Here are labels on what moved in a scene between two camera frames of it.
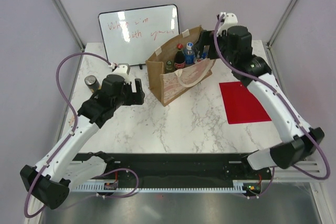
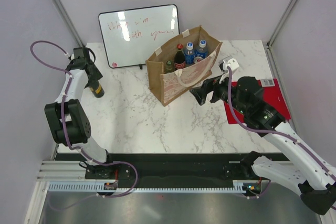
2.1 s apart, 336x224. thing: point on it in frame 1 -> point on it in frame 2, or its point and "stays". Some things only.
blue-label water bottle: [189, 54] stays
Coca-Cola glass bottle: [179, 60] stays
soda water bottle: [169, 66] stays
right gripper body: [221, 41] -> [220, 91]
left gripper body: [128, 97] -> [96, 75]
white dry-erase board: [131, 36] stays
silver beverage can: [205, 54] -> [197, 59]
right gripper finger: [207, 38] -> [208, 85]
